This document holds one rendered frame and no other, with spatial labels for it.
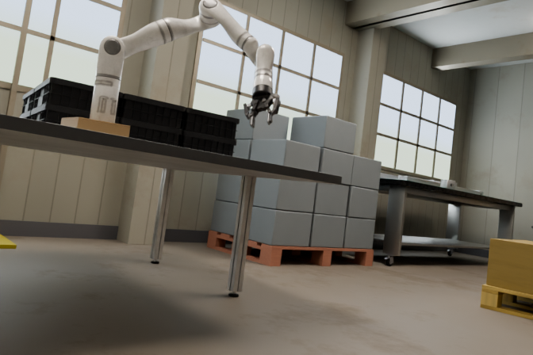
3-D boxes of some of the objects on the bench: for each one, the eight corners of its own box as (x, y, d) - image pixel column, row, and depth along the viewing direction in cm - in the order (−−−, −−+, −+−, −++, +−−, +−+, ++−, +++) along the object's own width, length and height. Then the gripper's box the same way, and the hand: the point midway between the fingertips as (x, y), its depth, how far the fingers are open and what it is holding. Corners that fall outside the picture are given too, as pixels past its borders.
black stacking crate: (235, 164, 238) (238, 140, 239) (180, 155, 221) (184, 130, 222) (199, 162, 271) (202, 142, 272) (149, 154, 254) (152, 132, 255)
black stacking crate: (180, 155, 221) (184, 130, 222) (116, 145, 204) (120, 117, 205) (149, 154, 254) (152, 132, 255) (92, 146, 237) (96, 122, 238)
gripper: (239, 86, 174) (236, 122, 165) (278, 78, 169) (278, 115, 160) (247, 99, 180) (244, 135, 171) (285, 92, 175) (284, 127, 166)
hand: (261, 121), depth 166 cm, fingers open, 5 cm apart
